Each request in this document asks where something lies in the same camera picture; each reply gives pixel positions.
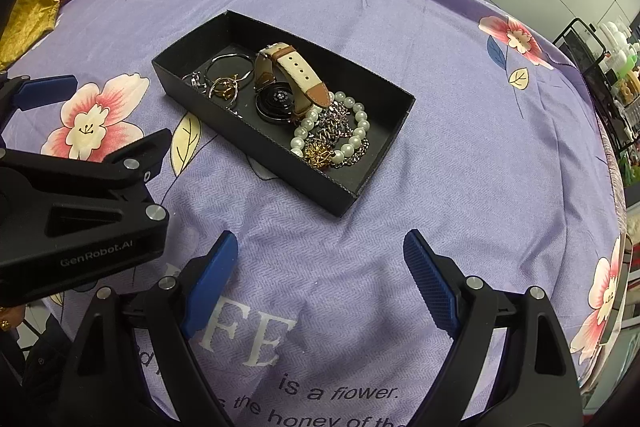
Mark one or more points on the silver link clasp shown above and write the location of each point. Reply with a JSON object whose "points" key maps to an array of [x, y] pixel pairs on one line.
{"points": [[196, 81]]}

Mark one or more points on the green plastic bottle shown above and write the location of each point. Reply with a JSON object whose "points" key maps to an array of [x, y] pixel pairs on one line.
{"points": [[625, 66]]}

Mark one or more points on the white plastic bottle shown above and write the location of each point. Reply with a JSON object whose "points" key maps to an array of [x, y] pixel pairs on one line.
{"points": [[612, 38]]}

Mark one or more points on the black cardboard box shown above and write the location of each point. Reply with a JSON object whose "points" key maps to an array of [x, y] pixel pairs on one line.
{"points": [[250, 139]]}

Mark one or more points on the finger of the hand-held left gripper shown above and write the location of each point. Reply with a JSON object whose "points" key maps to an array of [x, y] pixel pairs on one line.
{"points": [[75, 182], [47, 87]]}

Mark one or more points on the purple floral bedsheet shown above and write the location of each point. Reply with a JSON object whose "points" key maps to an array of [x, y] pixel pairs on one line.
{"points": [[450, 132]]}

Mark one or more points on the black metal rack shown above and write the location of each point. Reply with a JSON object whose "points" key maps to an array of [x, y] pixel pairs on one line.
{"points": [[580, 52]]}

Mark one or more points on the person's left hand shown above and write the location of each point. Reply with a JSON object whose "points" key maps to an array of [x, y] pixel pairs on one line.
{"points": [[5, 319]]}

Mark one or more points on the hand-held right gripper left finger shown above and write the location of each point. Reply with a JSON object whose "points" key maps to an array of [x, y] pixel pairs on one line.
{"points": [[210, 287]]}

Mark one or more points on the thin silver bangle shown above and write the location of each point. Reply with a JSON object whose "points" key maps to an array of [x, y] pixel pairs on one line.
{"points": [[227, 57]]}

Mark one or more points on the gold flower earring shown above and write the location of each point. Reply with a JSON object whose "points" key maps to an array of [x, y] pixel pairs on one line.
{"points": [[320, 154]]}

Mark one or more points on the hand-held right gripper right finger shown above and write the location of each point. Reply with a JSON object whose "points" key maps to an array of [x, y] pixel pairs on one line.
{"points": [[430, 282]]}

